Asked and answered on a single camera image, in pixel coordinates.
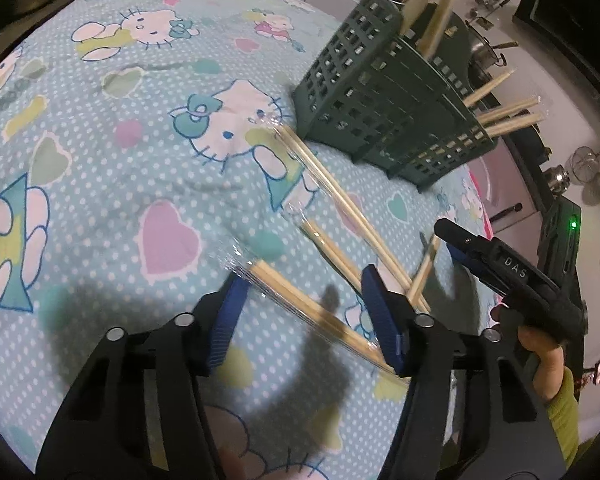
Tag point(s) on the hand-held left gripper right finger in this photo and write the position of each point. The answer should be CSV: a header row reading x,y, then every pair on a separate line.
x,y
385,315

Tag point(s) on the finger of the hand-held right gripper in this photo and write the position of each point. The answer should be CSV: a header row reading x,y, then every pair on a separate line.
x,y
467,258
520,270

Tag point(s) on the person's right hand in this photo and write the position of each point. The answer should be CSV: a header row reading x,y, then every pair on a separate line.
x,y
537,347

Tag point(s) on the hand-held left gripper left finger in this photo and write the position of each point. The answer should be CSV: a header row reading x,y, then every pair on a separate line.
x,y
227,320

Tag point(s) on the green plastic utensil holder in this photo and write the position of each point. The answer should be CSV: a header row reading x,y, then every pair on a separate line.
x,y
380,90

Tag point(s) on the small steel kettle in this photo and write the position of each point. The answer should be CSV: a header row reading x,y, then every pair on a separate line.
x,y
557,180

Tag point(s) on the steel stockpot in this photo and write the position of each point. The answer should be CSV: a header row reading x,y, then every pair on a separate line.
x,y
482,52

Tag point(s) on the cartoon cat printed cloth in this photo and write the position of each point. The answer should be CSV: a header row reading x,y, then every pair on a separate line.
x,y
130,185

